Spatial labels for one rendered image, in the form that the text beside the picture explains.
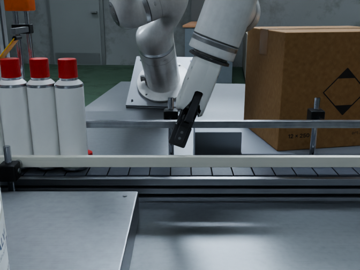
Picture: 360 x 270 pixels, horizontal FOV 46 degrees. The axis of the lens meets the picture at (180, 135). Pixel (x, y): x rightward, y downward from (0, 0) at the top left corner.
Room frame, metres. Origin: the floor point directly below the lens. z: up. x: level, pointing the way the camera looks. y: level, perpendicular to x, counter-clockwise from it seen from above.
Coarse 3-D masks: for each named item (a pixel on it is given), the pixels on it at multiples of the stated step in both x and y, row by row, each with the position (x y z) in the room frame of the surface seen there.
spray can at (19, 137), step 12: (0, 60) 0.76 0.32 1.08; (12, 60) 0.76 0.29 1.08; (12, 72) 0.75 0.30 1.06; (0, 84) 0.75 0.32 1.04; (12, 84) 0.75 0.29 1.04; (24, 84) 0.76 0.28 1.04; (0, 96) 0.75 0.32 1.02; (12, 96) 0.74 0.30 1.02; (24, 96) 0.76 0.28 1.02; (0, 108) 0.75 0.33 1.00; (12, 108) 0.74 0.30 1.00; (24, 108) 0.75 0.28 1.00; (12, 120) 0.74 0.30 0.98; (24, 120) 0.75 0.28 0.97; (12, 132) 0.74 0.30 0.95; (24, 132) 0.75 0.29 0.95; (12, 144) 0.74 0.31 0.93; (24, 144) 0.75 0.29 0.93; (24, 168) 0.75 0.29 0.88
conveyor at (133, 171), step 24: (96, 168) 0.75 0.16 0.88; (120, 168) 0.75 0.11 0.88; (144, 168) 0.75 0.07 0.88; (168, 168) 0.75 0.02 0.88; (192, 168) 0.75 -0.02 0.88; (216, 168) 0.75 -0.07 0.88; (240, 168) 0.75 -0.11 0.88; (264, 168) 0.75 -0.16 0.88; (288, 168) 0.75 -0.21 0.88; (312, 168) 0.76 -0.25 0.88; (336, 168) 0.75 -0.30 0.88
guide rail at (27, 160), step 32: (0, 160) 0.72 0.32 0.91; (32, 160) 0.72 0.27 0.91; (64, 160) 0.72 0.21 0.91; (96, 160) 0.72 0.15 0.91; (128, 160) 0.72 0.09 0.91; (160, 160) 0.72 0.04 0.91; (192, 160) 0.72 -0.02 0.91; (224, 160) 0.72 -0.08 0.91; (256, 160) 0.72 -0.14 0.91; (288, 160) 0.72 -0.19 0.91; (320, 160) 0.72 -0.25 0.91; (352, 160) 0.72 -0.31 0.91
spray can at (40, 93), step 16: (32, 64) 0.75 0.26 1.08; (48, 64) 0.77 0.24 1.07; (32, 80) 0.75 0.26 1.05; (48, 80) 0.76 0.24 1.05; (32, 96) 0.74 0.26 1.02; (48, 96) 0.75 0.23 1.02; (32, 112) 0.75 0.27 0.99; (48, 112) 0.75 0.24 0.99; (32, 128) 0.75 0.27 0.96; (48, 128) 0.75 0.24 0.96; (48, 144) 0.74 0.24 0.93
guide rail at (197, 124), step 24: (96, 120) 0.80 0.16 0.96; (120, 120) 0.80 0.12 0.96; (144, 120) 0.80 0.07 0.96; (168, 120) 0.80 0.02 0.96; (216, 120) 0.80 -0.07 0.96; (240, 120) 0.80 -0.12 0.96; (264, 120) 0.80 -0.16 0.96; (288, 120) 0.80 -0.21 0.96; (312, 120) 0.80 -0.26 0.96; (336, 120) 0.80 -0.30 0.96
